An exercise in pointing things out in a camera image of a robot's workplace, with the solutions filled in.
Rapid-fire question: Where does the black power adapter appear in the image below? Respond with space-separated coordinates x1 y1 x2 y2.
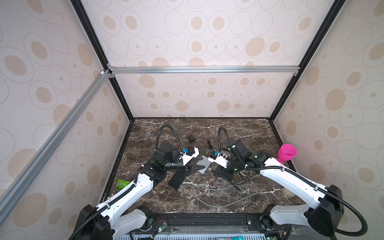
188 135 196 143

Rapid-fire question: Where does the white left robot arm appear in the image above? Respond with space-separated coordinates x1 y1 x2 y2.
69 125 204 240

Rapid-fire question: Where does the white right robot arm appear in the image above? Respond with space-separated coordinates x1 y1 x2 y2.
209 140 368 238

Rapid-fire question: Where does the pink plastic goblet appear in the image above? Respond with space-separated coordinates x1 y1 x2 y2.
277 144 298 164

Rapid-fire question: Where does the green snack packet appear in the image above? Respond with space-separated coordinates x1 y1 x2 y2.
116 179 131 189

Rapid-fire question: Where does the silver horizontal aluminium bar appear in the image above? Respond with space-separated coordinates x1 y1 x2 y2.
110 66 300 74

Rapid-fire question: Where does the silver diagonal aluminium bar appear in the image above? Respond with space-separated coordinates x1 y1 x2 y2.
1 70 111 225

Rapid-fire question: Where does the black bundled adapter cable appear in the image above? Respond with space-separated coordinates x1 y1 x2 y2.
194 136 214 151

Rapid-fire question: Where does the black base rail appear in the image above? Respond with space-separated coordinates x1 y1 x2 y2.
144 213 266 231

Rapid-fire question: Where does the black vertical frame post left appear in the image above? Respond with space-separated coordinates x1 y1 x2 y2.
70 0 135 122

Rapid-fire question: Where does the black vertical frame post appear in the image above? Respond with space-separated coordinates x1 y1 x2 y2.
70 0 135 122
269 0 347 123

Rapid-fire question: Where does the black vertical frame post right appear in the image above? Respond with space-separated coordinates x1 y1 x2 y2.
269 0 347 123

